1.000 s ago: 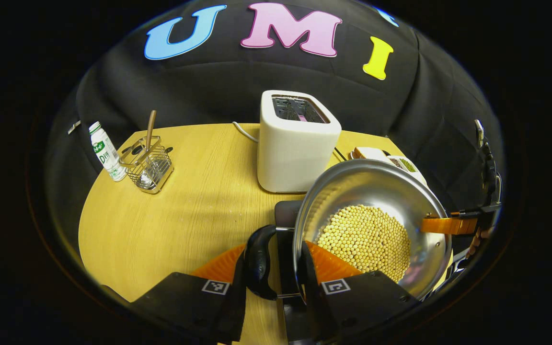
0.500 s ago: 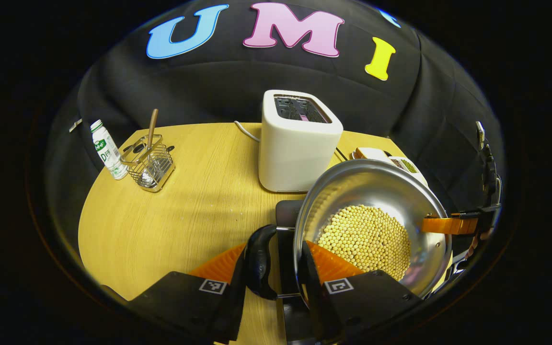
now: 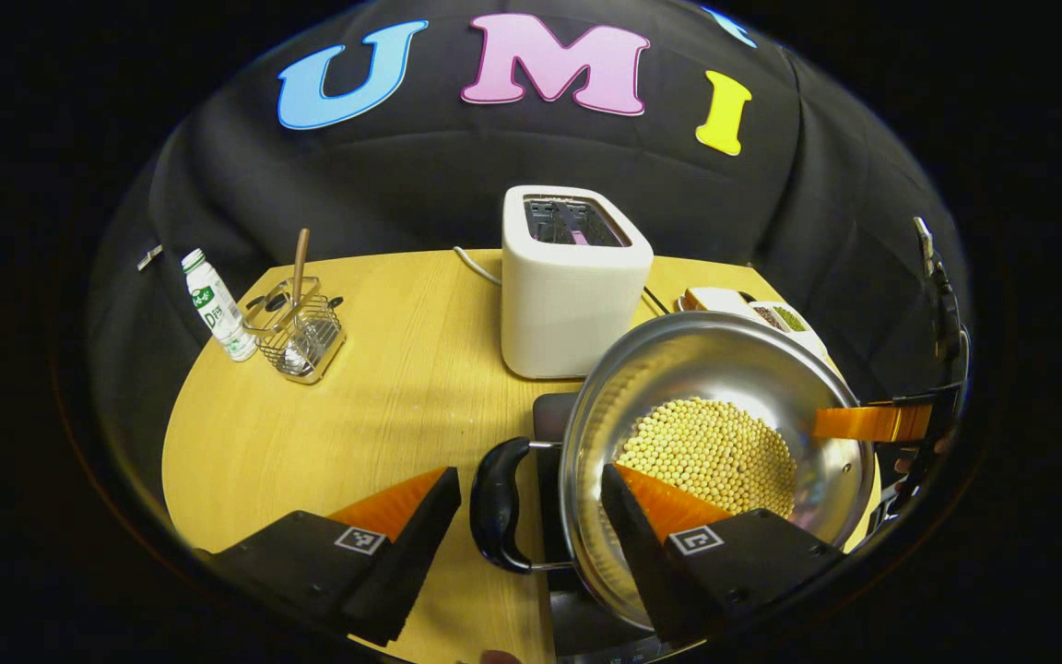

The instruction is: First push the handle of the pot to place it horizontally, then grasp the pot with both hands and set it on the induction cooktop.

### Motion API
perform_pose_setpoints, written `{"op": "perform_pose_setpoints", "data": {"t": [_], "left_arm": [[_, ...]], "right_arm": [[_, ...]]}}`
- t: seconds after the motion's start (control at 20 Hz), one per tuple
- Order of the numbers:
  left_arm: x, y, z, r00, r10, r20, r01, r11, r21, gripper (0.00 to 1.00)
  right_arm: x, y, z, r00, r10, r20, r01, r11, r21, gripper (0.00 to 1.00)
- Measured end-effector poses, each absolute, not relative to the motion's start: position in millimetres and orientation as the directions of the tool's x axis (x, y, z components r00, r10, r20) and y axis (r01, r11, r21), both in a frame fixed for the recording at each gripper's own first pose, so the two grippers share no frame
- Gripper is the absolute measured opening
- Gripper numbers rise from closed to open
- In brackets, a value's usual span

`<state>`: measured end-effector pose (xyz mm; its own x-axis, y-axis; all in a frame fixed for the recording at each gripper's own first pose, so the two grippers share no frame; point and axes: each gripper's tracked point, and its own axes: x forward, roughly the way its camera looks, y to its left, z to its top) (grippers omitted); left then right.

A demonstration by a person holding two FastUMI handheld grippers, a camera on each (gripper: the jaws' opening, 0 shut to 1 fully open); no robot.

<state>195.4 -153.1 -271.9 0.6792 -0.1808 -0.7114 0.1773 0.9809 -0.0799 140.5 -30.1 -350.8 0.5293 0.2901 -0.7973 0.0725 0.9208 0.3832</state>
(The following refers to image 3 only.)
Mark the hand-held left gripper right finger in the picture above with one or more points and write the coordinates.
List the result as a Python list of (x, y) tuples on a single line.
[(642, 553)]

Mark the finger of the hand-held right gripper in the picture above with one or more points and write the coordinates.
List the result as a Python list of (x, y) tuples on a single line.
[(872, 421)]

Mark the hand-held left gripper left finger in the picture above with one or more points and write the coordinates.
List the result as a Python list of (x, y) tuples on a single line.
[(420, 544)]

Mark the black induction cooktop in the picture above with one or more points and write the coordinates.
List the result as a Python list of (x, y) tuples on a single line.
[(554, 420)]

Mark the stainless steel pot with beans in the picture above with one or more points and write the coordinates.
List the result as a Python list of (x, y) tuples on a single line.
[(725, 360)]

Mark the white divided grain dish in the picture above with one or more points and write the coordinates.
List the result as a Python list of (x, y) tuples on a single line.
[(789, 320)]

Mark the white toaster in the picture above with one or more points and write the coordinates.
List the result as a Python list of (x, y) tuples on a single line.
[(568, 304)]

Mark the white bottle with green label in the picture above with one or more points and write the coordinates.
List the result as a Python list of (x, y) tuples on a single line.
[(218, 309)]

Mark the black backdrop cloth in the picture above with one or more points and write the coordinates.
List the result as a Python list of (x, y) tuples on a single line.
[(402, 175)]

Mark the metal clip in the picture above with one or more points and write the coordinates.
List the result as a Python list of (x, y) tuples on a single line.
[(149, 257)]

